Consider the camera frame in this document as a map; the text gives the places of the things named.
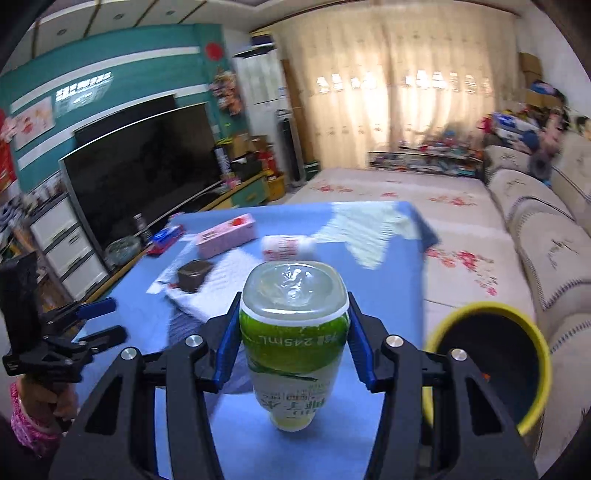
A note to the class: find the beige embroidered curtain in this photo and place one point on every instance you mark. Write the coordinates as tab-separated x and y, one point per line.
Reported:
392	101

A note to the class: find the floral beige mat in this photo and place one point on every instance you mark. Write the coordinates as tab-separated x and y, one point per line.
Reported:
392	189

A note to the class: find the red round wall ornament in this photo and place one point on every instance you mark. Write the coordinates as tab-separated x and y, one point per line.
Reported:
213	50

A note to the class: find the hanging flower decoration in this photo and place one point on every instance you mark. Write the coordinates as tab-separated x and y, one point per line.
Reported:
226	92

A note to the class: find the white paper wrapper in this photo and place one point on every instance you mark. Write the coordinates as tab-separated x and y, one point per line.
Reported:
226	281

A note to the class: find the dark brown square box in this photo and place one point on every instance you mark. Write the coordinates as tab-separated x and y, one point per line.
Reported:
195	277

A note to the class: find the black tower fan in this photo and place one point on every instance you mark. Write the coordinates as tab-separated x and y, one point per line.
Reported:
291	152

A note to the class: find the glass side table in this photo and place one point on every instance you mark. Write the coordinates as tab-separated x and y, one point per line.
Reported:
415	161

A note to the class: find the dark round cap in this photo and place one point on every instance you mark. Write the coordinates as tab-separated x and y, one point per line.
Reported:
540	166

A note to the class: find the red box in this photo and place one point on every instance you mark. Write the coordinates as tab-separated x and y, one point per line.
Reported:
268	159

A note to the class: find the open cardboard box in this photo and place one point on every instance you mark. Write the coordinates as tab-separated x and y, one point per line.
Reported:
249	145

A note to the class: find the green box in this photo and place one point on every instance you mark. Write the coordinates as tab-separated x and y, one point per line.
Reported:
312	170

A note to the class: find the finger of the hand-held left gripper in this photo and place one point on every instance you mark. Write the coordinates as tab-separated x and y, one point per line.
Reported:
97	307
106	338

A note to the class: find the yellow crate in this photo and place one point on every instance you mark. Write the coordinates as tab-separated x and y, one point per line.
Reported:
275	187

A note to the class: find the glass ashtray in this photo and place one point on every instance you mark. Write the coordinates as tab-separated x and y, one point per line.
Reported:
121	254

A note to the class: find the clear water bottle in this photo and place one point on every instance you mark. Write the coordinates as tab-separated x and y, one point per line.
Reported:
141	228

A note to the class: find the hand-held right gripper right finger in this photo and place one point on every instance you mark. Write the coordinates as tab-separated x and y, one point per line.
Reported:
360	355

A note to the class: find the beige sofa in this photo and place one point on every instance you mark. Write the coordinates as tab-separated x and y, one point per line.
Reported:
531	221

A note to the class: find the red wall poster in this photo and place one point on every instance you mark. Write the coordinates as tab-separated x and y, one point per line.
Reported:
7	157

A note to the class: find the large curved television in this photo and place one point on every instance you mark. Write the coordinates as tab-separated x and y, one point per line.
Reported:
138	184

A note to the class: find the red flat packet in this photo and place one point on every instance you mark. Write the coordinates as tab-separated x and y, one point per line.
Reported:
161	250

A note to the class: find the person's left hand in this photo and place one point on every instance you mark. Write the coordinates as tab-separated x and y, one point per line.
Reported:
46	399

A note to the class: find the blue star-print tablecloth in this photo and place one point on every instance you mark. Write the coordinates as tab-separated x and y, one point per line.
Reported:
397	277

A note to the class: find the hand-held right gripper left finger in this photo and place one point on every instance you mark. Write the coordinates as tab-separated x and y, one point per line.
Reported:
226	350

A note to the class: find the white standing air conditioner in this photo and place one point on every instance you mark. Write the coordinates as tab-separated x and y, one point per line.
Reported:
261	83

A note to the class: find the green label drink bottle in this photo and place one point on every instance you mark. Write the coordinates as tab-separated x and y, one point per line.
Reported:
291	350

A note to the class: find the black yellow-rimmed trash bin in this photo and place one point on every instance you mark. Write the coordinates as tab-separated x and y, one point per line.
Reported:
489	350

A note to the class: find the dark flat box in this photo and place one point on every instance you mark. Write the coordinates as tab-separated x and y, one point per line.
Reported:
264	39

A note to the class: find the white red-label bottle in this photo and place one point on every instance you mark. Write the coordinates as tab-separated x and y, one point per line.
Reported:
286	248

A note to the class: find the person's left forearm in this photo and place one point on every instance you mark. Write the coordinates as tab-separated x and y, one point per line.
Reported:
32	429

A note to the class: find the blue patterned bag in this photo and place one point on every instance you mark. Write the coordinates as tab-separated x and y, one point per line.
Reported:
512	123

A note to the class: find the white plastic drawer unit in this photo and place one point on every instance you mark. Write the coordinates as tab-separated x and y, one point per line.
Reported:
60	240

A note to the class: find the pink wall poster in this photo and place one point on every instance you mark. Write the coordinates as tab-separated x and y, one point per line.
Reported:
34	122

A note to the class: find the black box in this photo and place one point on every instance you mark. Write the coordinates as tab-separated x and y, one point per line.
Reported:
247	167

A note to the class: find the pink box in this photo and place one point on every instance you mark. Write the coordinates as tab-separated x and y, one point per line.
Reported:
226	236

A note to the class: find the blue tissue packet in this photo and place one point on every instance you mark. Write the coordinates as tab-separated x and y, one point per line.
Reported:
167	235

